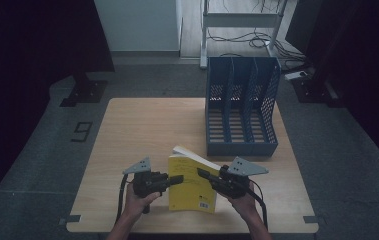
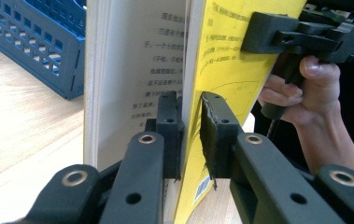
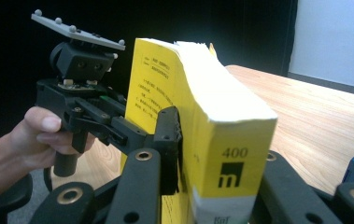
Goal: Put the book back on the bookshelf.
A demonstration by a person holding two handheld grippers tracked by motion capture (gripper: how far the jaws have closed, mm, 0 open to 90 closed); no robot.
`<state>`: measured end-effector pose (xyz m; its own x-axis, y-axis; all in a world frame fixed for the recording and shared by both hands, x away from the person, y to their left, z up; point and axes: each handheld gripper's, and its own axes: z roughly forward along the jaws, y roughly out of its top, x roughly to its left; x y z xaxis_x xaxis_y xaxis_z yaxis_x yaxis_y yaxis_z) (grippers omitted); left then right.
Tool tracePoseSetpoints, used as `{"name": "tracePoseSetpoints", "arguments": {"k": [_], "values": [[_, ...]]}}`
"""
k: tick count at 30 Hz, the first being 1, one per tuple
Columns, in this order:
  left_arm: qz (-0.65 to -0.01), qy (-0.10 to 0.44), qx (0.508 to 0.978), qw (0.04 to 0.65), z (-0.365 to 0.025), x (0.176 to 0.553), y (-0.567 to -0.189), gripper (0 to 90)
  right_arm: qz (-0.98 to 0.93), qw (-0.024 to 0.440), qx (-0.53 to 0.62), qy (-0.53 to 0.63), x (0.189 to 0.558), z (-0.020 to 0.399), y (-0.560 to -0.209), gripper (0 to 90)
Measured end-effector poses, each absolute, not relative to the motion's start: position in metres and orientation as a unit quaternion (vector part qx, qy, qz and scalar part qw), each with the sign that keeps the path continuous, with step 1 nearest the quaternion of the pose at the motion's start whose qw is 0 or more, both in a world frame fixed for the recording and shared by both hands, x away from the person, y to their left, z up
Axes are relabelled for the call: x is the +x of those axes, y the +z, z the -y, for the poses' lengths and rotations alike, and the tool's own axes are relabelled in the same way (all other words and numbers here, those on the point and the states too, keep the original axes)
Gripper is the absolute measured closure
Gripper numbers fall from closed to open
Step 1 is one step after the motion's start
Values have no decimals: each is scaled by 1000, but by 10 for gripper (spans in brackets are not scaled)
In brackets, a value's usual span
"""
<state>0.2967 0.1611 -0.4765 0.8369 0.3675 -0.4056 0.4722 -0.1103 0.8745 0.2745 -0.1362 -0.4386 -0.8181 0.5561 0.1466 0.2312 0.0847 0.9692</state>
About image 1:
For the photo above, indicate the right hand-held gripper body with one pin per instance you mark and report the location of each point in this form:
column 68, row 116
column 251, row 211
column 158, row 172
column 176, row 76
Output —
column 240, row 180

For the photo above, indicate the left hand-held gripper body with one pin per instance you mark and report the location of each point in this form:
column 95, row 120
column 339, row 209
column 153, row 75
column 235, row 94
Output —
column 147, row 183

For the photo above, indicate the yellow book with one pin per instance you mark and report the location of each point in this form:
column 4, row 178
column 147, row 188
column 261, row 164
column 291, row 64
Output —
column 190, row 191

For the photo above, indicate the person's left hand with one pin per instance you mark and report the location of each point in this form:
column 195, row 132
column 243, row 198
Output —
column 137, row 203

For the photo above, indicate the person's right hand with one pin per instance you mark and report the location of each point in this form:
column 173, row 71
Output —
column 245, row 205

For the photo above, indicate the blue perforated file rack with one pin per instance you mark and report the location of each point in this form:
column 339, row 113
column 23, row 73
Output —
column 240, row 133

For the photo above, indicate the grey tape piece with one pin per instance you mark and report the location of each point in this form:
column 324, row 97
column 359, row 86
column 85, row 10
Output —
column 313, row 219
column 70, row 219

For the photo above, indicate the black stand base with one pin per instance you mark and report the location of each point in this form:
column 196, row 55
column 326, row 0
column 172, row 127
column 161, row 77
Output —
column 85, row 91
column 313, row 90

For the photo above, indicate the white power strip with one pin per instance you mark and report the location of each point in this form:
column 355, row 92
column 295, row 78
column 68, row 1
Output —
column 296, row 75

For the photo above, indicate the white cabinet panel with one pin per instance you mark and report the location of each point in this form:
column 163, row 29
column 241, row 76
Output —
column 140, row 26

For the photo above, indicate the dark curtain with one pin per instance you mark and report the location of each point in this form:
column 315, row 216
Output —
column 27, row 66
column 360, row 66

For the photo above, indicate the white metal desk frame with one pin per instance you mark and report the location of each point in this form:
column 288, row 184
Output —
column 240, row 20

